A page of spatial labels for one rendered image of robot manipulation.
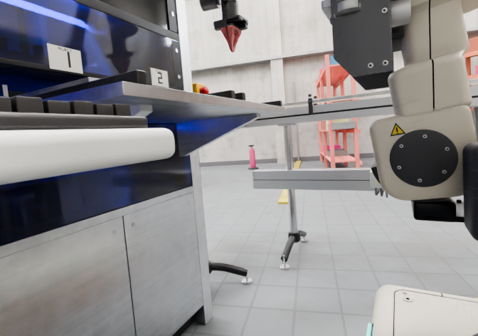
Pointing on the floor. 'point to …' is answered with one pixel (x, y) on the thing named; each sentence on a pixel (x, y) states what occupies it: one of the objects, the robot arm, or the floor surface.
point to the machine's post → (205, 313)
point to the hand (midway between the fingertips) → (232, 49)
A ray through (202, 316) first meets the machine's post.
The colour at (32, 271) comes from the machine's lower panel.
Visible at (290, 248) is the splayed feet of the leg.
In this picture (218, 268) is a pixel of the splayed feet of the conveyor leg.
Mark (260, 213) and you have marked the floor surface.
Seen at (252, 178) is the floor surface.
